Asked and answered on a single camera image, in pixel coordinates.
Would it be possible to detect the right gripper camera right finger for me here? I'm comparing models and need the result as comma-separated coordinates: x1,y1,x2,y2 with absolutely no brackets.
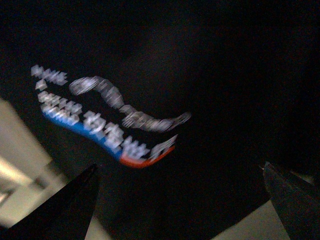
263,162,320,240

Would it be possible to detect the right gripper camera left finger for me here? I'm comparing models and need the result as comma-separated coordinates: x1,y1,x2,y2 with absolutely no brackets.
0,164,99,240

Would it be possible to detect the black printed t-shirt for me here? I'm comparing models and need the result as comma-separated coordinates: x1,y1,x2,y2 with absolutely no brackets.
0,0,320,240

